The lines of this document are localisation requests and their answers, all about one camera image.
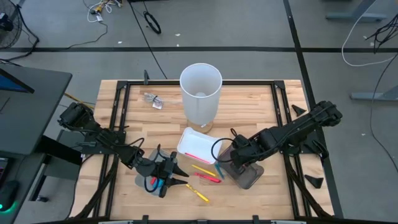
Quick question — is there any desk monitor blue screen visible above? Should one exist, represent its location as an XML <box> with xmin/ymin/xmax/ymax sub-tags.
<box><xmin>0</xmin><ymin>67</ymin><xmax>35</xmax><ymax>94</ymax></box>

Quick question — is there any spare black gripper finger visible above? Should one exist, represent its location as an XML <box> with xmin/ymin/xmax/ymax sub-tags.
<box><xmin>291</xmin><ymin>104</ymin><xmax>307</xmax><ymax>118</ymax></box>
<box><xmin>303</xmin><ymin>174</ymin><xmax>325</xmax><ymax>189</ymax></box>

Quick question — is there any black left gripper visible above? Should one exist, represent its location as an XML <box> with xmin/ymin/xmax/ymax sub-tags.
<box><xmin>154</xmin><ymin>151</ymin><xmax>190</xmax><ymax>199</ymax></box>

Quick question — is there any black desk leg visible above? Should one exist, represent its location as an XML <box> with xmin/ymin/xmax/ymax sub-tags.
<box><xmin>29</xmin><ymin>135</ymin><xmax>83</xmax><ymax>203</ymax></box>

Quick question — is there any white hanging cylinder lamp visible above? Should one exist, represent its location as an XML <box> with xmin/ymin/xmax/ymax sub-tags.
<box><xmin>179</xmin><ymin>63</ymin><xmax>223</xmax><ymax>133</ymax></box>

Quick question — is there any black cable bundle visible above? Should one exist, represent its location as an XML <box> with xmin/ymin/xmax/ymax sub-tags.
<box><xmin>365</xmin><ymin>14</ymin><xmax>398</xmax><ymax>54</ymax></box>

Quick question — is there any teal highlighter marker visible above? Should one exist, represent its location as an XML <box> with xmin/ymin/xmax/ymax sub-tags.
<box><xmin>213</xmin><ymin>162</ymin><xmax>225</xmax><ymax>180</ymax></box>

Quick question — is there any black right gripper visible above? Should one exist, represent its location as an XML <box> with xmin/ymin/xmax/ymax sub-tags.
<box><xmin>231</xmin><ymin>136</ymin><xmax>269</xmax><ymax>175</ymax></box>

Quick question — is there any light grey plastic bin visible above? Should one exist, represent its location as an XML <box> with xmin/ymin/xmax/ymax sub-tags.
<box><xmin>134</xmin><ymin>147</ymin><xmax>175</xmax><ymax>197</ymax></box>

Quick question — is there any yellow floor cable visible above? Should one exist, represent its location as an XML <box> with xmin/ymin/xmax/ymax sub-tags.
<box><xmin>63</xmin><ymin>92</ymin><xmax>94</xmax><ymax>108</ymax></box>

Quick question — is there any black floor fan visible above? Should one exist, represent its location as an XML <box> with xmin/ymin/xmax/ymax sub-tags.
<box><xmin>0</xmin><ymin>0</ymin><xmax>23</xmax><ymax>50</ymax></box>

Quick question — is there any long black floor cable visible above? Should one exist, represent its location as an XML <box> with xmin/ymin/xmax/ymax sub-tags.
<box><xmin>369</xmin><ymin>52</ymin><xmax>398</xmax><ymax>174</ymax></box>
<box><xmin>128</xmin><ymin>0</ymin><xmax>168</xmax><ymax>80</ymax></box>

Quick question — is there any white plastic bin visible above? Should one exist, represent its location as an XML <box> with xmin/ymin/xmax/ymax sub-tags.
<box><xmin>176</xmin><ymin>126</ymin><xmax>223</xmax><ymax>166</ymax></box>

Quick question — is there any dark grey translucent bin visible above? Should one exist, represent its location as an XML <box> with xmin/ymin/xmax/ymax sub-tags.
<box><xmin>216</xmin><ymin>144</ymin><xmax>266</xmax><ymax>190</ymax></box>

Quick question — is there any yellow highlighter marker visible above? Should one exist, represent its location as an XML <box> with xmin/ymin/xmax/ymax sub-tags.
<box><xmin>185</xmin><ymin>183</ymin><xmax>211</xmax><ymax>203</ymax></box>
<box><xmin>191</xmin><ymin>164</ymin><xmax>217</xmax><ymax>178</ymax></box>

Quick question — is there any black keyboard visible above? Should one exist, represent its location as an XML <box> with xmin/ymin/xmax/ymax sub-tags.
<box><xmin>0</xmin><ymin>157</ymin><xmax>15</xmax><ymax>187</ymax></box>

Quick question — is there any black desk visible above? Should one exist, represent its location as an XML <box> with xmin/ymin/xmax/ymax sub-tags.
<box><xmin>0</xmin><ymin>63</ymin><xmax>73</xmax><ymax>156</ymax></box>

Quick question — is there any white cable bundle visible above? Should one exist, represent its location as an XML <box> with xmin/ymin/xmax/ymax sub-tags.
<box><xmin>86</xmin><ymin>0</ymin><xmax>124</xmax><ymax>23</ymax></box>

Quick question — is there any white floor cable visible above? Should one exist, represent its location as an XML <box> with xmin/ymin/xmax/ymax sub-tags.
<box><xmin>341</xmin><ymin>0</ymin><xmax>398</xmax><ymax>68</ymax></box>

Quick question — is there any bagged cable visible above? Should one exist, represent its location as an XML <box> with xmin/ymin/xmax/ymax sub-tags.
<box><xmin>143</xmin><ymin>92</ymin><xmax>165</xmax><ymax>110</ymax></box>

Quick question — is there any black mouse green light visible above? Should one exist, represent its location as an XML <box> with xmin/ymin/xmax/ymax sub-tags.
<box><xmin>0</xmin><ymin>179</ymin><xmax>20</xmax><ymax>213</ymax></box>

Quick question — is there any grey desk foot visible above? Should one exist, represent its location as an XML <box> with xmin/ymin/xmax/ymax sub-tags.
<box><xmin>325</xmin><ymin>0</ymin><xmax>389</xmax><ymax>22</ymax></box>
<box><xmin>350</xmin><ymin>85</ymin><xmax>398</xmax><ymax>102</ymax></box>

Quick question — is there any black coiled floor cable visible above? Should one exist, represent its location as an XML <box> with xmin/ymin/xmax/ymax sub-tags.
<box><xmin>143</xmin><ymin>11</ymin><xmax>162</xmax><ymax>35</ymax></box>

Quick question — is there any pink highlighter marker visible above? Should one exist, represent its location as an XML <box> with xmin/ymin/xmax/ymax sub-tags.
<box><xmin>184</xmin><ymin>152</ymin><xmax>211</xmax><ymax>164</ymax></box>
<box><xmin>193</xmin><ymin>172</ymin><xmax>223</xmax><ymax>184</ymax></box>

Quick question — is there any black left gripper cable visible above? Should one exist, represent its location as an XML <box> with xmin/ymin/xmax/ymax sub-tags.
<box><xmin>143</xmin><ymin>143</ymin><xmax>164</xmax><ymax>194</ymax></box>

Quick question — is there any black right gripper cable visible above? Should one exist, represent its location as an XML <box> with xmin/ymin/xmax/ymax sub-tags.
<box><xmin>210</xmin><ymin>128</ymin><xmax>239</xmax><ymax>164</ymax></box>

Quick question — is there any black aluminium table frame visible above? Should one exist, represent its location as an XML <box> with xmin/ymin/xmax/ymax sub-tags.
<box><xmin>70</xmin><ymin>79</ymin><xmax>335</xmax><ymax>224</ymax></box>

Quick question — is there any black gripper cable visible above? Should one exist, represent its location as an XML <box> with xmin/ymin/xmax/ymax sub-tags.
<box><xmin>143</xmin><ymin>143</ymin><xmax>164</xmax><ymax>194</ymax></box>
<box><xmin>210</xmin><ymin>128</ymin><xmax>239</xmax><ymax>164</ymax></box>

